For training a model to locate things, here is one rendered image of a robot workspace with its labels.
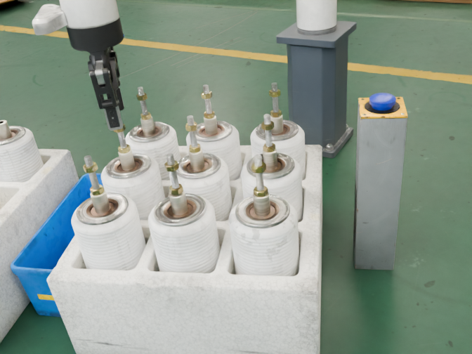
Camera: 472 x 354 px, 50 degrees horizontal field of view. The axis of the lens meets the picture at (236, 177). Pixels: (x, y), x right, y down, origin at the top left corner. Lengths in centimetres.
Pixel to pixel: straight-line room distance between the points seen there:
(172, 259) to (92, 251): 12
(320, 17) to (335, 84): 16
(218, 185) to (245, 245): 15
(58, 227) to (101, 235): 32
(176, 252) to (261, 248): 12
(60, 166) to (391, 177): 65
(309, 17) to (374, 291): 62
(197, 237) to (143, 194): 17
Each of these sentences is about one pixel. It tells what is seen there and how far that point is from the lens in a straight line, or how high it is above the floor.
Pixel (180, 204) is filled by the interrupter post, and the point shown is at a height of 27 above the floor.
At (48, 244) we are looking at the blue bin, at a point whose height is 8.
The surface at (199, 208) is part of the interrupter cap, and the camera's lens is 73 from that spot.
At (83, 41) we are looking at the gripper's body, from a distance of 75.
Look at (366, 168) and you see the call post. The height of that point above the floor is 22.
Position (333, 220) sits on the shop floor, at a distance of 110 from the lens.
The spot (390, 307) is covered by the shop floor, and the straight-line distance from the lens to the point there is 93.
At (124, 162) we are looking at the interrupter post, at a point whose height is 27.
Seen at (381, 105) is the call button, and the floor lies 33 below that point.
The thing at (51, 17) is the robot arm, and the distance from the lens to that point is 75.
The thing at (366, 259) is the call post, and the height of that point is 3.
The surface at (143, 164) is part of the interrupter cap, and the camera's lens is 86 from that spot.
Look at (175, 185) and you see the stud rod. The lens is 71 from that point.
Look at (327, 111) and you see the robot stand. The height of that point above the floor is 12.
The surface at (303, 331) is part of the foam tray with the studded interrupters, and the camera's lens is 75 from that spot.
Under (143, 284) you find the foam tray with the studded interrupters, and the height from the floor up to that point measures 18.
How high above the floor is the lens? 68
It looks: 33 degrees down
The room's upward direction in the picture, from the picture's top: 7 degrees counter-clockwise
